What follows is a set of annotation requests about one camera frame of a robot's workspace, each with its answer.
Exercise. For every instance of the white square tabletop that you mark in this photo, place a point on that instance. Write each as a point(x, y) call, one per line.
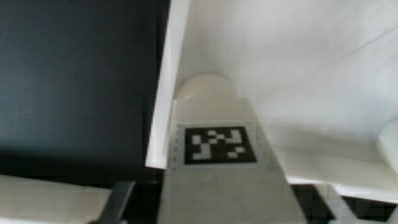
point(306, 51)

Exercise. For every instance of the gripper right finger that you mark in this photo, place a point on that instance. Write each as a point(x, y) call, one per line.
point(343, 214)

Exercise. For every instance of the white L-shaped obstacle fence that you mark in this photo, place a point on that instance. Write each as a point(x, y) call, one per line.
point(41, 202)

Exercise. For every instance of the white table leg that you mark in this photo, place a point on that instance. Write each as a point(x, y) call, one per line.
point(224, 183)

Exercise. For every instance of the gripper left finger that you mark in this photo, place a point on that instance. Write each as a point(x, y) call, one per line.
point(112, 212)

